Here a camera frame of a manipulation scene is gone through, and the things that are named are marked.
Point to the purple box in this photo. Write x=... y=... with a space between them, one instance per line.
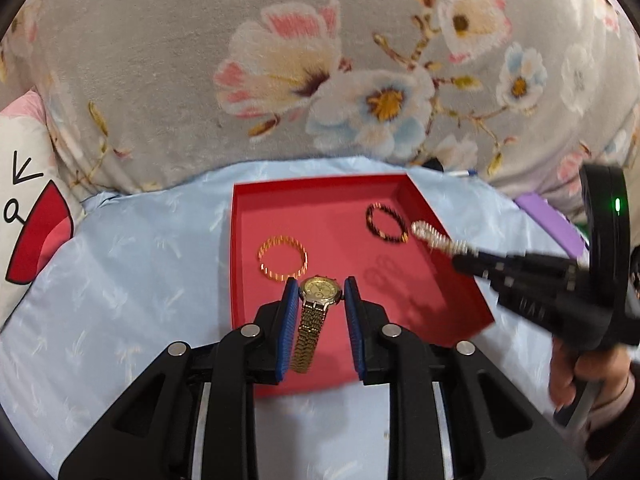
x=547 y=220

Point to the white cartoon pillow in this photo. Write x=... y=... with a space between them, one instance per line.
x=30 y=210

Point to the gold wrist watch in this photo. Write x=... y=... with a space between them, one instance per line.
x=313 y=317

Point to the light blue cloth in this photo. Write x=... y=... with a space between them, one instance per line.
x=125 y=285

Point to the red tray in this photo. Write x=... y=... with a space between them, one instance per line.
x=345 y=270

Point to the gold bangle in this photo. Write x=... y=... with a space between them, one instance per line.
x=282 y=258

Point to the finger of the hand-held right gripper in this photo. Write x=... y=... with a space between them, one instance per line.
x=505 y=272

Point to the person's right hand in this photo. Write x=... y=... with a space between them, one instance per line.
x=590 y=377

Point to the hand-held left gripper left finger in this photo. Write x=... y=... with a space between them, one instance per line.
x=285 y=325

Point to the floral grey pillow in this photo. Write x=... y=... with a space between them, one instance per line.
x=300 y=60

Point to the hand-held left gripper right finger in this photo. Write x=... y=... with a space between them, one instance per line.
x=353 y=325

